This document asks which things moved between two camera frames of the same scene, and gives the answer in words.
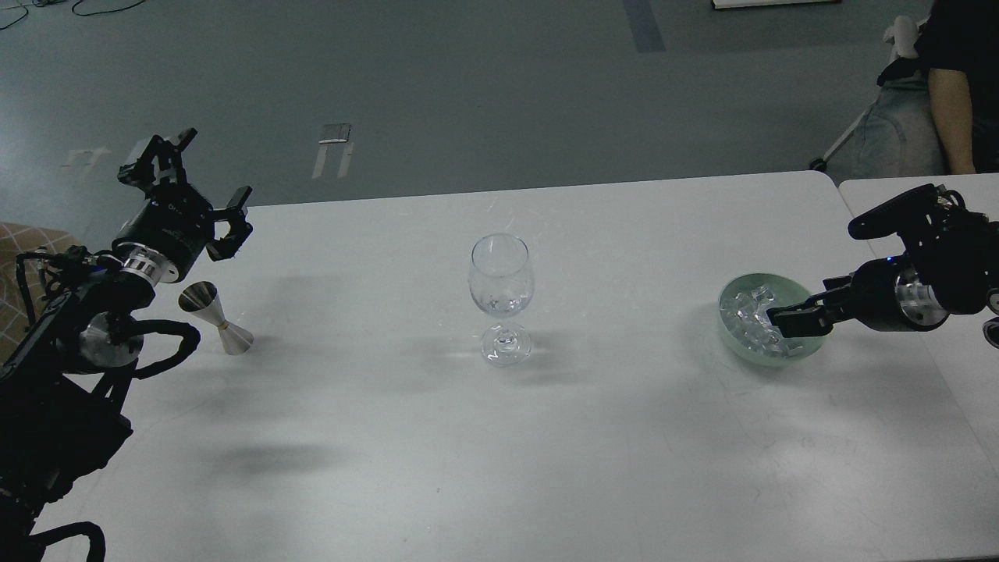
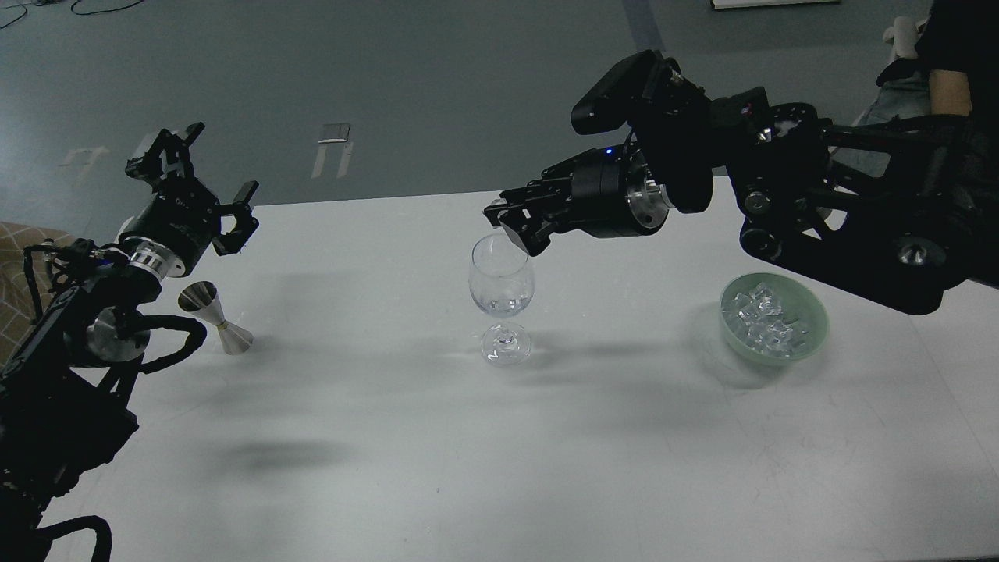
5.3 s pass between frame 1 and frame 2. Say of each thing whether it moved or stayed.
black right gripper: moved
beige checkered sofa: stayed
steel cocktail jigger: stayed
